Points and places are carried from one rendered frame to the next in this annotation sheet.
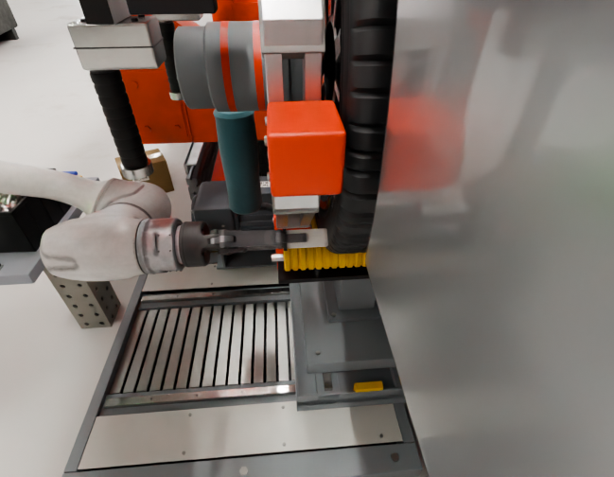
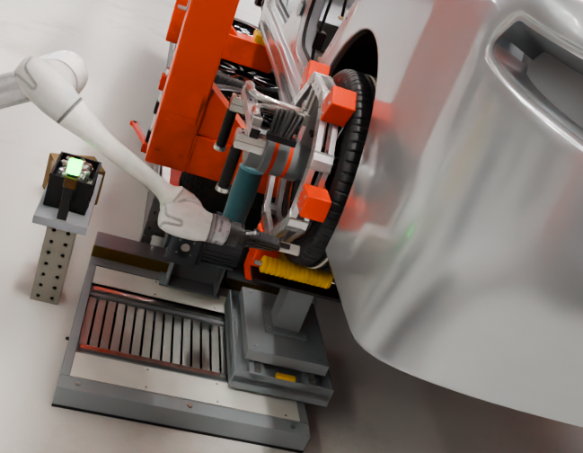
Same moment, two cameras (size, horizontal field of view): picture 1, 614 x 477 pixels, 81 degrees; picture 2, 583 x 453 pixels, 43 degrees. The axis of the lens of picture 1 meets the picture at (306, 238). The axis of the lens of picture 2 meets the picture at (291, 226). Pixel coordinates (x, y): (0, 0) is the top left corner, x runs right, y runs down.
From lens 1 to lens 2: 1.74 m
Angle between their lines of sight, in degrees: 19
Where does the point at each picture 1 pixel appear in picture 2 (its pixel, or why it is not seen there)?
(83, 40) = (241, 138)
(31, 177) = (151, 173)
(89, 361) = (43, 324)
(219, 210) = not seen: hidden behind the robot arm
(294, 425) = (225, 395)
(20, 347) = not seen: outside the picture
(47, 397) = (13, 337)
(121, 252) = (205, 225)
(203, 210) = not seen: hidden behind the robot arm
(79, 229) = (187, 208)
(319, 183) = (317, 216)
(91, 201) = (172, 195)
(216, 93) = (264, 164)
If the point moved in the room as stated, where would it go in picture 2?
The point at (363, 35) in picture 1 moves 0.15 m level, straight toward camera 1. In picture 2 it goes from (344, 175) to (342, 194)
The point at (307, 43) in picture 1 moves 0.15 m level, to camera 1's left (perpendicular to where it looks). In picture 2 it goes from (325, 169) to (276, 154)
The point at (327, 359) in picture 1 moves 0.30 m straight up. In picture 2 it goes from (262, 350) to (292, 278)
